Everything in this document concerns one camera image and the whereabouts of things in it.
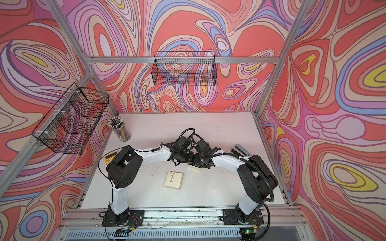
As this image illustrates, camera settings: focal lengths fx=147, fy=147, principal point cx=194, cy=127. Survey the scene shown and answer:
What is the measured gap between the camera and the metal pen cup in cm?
93

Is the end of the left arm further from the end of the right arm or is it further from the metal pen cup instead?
the metal pen cup

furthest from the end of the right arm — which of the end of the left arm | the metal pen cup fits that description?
the metal pen cup
